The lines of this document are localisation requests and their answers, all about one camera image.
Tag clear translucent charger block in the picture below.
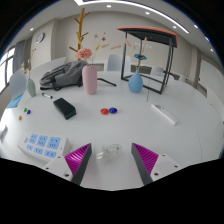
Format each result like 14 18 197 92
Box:
95 143 123 161

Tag white chair with blue cushion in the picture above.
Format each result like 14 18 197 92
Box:
4 71 28 110

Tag black frame orange-top side table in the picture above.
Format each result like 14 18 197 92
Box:
116 26 179 96

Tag ceiling lights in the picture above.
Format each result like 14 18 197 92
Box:
28 0 214 53

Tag grey curtain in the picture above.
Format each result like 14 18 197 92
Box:
13 39 27 73

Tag white bar-shaped device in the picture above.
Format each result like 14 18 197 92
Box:
150 102 179 126

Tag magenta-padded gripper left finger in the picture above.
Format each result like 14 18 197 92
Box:
42 143 92 186

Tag pink vase with flowers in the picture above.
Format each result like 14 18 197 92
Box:
74 31 111 96

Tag grey backpack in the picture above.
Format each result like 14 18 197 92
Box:
39 59 88 92

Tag green vase with dried stems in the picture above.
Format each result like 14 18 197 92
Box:
20 48 38 98

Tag round wall clock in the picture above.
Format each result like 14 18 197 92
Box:
35 32 46 45

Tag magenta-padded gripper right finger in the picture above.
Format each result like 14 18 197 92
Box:
131 142 183 186

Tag black and white marker pen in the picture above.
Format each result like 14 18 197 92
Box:
41 92 54 100

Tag window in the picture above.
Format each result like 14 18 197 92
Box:
0 46 16 95

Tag wooden coat rack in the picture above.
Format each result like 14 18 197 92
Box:
68 7 91 61

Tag blue vase with flower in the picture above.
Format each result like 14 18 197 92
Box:
127 36 149 94

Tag black rectangular box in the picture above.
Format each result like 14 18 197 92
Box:
52 97 78 121

